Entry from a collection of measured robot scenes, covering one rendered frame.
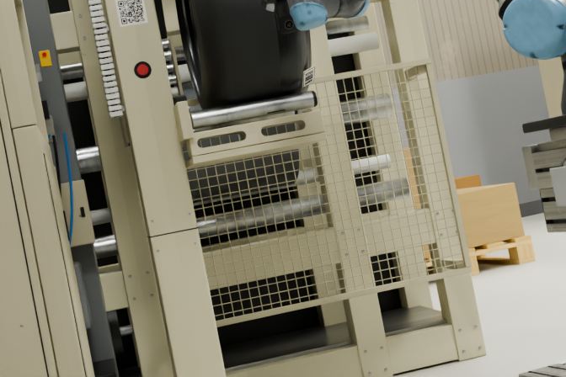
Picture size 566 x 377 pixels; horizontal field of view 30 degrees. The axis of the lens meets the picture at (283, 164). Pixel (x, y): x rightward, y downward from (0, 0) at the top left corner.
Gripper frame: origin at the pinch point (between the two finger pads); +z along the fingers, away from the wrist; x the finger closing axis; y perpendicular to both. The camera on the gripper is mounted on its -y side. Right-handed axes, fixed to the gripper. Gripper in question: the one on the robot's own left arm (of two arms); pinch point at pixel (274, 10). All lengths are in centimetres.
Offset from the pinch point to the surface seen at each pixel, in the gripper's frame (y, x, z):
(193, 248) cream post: -52, 28, 33
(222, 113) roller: -19.0, 14.8, 21.4
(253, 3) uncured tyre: 4.5, 3.4, 6.9
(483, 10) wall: 148, -313, 613
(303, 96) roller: -18.3, -7.3, 21.5
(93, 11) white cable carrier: 15, 42, 28
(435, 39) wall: 128, -260, 606
